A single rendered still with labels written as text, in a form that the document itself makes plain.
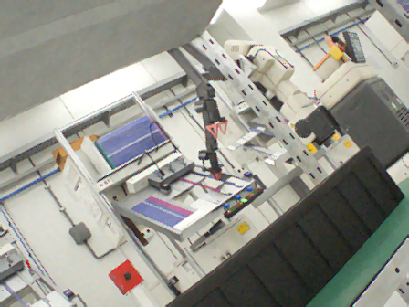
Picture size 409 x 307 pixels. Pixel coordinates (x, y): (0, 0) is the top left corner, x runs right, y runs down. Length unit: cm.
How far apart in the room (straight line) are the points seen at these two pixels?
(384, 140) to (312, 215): 175
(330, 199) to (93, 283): 412
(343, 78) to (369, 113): 21
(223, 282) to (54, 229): 430
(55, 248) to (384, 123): 335
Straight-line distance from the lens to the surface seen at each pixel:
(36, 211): 490
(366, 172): 81
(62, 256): 477
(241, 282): 61
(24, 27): 79
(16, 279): 298
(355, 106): 244
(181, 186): 343
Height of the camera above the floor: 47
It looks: 10 degrees up
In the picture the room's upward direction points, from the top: 39 degrees counter-clockwise
